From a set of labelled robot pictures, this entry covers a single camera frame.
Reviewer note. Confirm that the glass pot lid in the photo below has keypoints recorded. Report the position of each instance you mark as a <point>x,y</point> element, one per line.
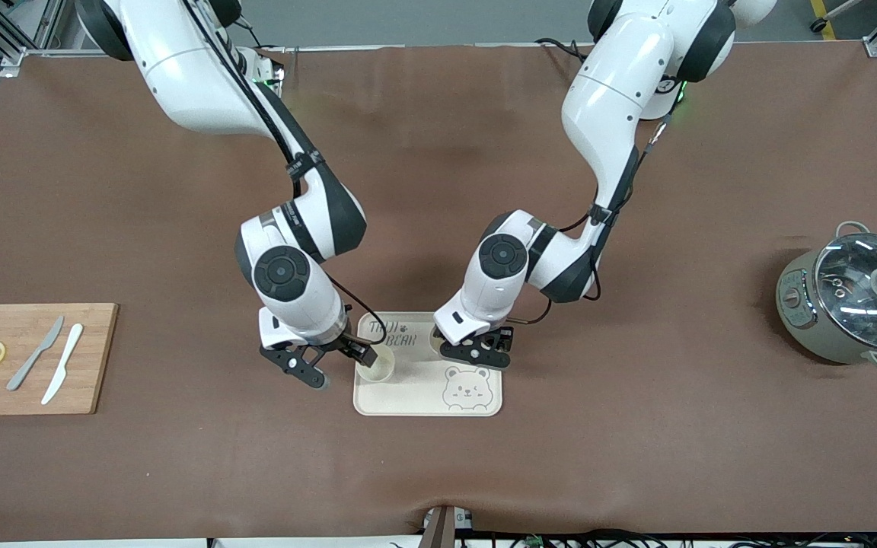
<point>857,281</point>

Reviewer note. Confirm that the beige bear print tray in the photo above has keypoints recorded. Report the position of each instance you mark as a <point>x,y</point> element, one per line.
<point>423,388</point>

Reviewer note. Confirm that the metal mount at table edge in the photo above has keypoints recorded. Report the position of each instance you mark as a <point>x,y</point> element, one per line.
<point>442,529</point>

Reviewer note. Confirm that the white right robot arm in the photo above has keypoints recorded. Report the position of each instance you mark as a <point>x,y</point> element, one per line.
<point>195,76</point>

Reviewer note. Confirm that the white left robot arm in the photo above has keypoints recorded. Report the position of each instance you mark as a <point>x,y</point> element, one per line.
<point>621,84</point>

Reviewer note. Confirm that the grey-green electric cooking pot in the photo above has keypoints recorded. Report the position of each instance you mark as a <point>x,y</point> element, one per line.
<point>811,335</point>

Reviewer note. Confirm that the white plastic knife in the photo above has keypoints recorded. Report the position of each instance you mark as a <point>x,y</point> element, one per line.
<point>62,365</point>

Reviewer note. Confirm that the bamboo cutting board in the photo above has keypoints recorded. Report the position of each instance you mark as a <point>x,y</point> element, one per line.
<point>88,365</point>

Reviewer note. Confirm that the grey plastic knife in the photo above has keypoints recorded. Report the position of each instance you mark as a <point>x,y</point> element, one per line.
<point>35,354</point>

